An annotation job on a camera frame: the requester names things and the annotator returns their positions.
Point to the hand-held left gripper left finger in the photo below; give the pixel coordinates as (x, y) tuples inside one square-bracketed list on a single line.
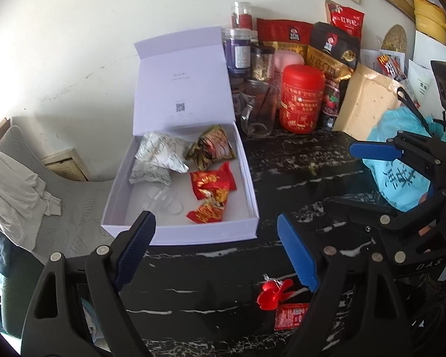
[(133, 249)]

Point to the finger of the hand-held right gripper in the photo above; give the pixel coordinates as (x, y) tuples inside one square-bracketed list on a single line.
[(373, 150), (360, 212)]

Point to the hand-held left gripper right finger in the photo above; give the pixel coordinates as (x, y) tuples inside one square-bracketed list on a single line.
[(297, 253)]

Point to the red and gold snack packet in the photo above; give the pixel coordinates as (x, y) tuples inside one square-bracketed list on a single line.
[(206, 212), (212, 182)]

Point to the white printed snack packet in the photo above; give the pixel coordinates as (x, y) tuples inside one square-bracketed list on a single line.
[(159, 152)]

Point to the gold and pink snack packet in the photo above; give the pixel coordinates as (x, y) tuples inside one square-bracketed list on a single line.
[(213, 145)]

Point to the lavender cardboard gift box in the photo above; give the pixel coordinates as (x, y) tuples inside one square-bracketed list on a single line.
[(178, 81)]

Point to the light blue plastic bag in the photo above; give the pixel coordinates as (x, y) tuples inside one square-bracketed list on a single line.
[(397, 178)]

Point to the beige paper bag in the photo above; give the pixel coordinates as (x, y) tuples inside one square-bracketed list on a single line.
[(368, 104)]

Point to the red plastic flower clip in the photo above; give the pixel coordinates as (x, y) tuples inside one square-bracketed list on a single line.
[(269, 295)]

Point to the clear plastic insert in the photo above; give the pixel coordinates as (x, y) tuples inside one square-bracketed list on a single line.
[(163, 200)]

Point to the dark red berry packet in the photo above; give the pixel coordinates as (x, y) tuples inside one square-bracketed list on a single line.
[(330, 104)]

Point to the small red sachet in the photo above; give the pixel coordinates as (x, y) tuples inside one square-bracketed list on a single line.
[(290, 316)]

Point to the grey office chair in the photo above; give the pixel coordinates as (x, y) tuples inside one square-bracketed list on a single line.
[(70, 200)]

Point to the red tin canister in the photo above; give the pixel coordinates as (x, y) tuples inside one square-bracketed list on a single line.
[(303, 98)]

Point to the white paper sheet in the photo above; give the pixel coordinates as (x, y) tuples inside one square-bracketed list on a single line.
[(427, 52)]

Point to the black and gold oat bag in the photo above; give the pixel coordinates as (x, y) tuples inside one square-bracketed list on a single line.
[(330, 44)]

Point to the round woven mat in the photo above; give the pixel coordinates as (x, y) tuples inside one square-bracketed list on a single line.
[(394, 37)]

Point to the clear glass mug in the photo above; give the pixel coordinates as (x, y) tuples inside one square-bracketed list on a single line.
[(258, 119)]

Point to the pink round canister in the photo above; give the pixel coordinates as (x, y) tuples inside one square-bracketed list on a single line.
[(288, 59)]

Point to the white cloth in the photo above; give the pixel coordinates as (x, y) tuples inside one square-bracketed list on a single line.
[(15, 193)]

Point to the red goji berry bag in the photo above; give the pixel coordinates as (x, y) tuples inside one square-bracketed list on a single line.
[(343, 18)]

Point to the clear jar with black lid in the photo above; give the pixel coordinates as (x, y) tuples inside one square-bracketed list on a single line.
[(262, 63)]

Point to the yellow pot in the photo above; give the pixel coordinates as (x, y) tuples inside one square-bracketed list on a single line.
[(431, 18)]

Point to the red oat bag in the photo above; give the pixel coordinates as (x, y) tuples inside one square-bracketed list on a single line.
[(282, 31)]

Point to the clear jar with silver lid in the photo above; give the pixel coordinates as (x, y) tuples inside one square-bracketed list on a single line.
[(253, 37)]

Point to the purple jar with silver lid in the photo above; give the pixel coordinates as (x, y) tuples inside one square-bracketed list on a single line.
[(238, 52)]

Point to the clear jar with red label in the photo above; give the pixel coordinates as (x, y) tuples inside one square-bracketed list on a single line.
[(241, 15)]

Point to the cream wooden frame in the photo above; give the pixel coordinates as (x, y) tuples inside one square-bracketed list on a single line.
[(65, 163)]

